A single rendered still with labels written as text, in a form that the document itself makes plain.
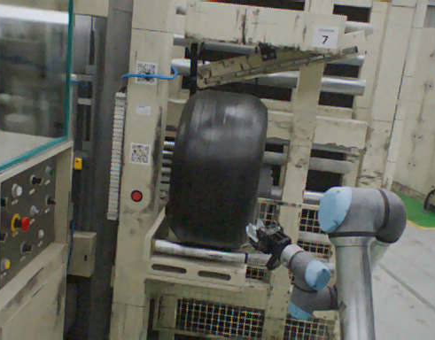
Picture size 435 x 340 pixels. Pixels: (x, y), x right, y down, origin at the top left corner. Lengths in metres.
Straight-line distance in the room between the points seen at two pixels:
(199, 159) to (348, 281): 0.66
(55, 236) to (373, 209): 1.12
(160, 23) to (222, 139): 0.46
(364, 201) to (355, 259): 0.15
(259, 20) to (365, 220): 1.04
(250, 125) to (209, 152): 0.17
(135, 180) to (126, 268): 0.35
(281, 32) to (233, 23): 0.18
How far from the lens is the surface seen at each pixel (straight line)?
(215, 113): 1.93
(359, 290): 1.47
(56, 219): 2.07
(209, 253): 2.06
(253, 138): 1.89
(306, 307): 1.77
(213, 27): 2.27
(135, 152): 2.09
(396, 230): 1.57
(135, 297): 2.27
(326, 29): 2.26
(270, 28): 2.25
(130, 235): 2.18
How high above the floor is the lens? 1.66
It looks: 14 degrees down
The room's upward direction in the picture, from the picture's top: 6 degrees clockwise
